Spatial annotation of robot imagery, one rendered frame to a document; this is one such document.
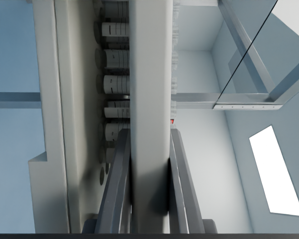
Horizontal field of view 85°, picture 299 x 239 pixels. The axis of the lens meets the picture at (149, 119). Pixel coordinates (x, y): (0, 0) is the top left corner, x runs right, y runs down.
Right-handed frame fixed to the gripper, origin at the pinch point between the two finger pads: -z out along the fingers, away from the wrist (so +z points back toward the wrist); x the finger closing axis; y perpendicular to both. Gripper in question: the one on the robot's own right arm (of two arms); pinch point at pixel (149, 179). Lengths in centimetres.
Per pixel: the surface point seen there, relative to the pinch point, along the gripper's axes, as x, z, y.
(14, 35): 104, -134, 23
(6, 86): 104, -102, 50
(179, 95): -15, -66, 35
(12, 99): 66, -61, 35
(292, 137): -184, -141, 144
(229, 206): -150, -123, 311
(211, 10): -143, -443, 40
